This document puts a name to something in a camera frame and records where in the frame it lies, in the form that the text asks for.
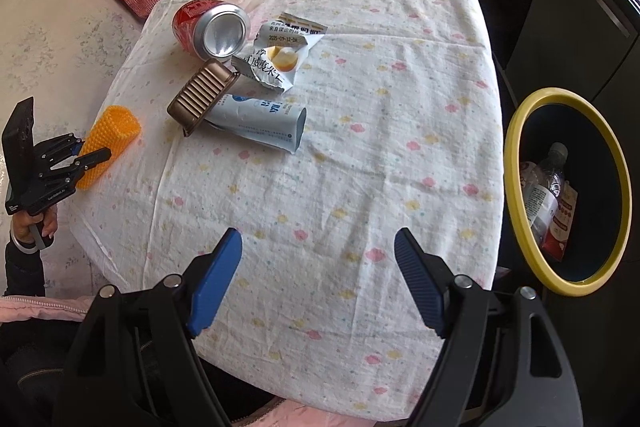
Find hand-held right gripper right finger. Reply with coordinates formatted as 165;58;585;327
394;227;571;427

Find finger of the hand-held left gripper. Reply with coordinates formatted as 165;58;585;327
35;133;85;168
37;148;113;190

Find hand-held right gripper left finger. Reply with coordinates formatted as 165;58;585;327
65;227;244;427

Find orange foam net sleeve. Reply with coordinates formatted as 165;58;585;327
75;105;142;190

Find yellow rimmed trash bin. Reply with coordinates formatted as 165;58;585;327
503;88;632;299

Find brown ribbed tin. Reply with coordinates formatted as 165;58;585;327
166;59;240;138

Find red and white carton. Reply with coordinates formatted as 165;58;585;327
542;184;579;258

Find clear plastic bottle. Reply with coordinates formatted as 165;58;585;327
527;142;570;238

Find white and blue tube packet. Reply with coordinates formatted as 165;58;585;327
206;93;307;154

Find red soda can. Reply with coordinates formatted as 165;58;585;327
172;0;251;60

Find torn silver snack wrapper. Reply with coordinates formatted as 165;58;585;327
231;12;328;94

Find person's left forearm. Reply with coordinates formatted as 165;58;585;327
4;242;48;298

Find person's left hand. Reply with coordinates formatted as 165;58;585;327
11;207;58;245

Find white floral tablecloth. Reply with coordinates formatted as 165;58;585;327
69;0;503;420

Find dark sink cabinets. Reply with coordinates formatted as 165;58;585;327
460;0;640;118

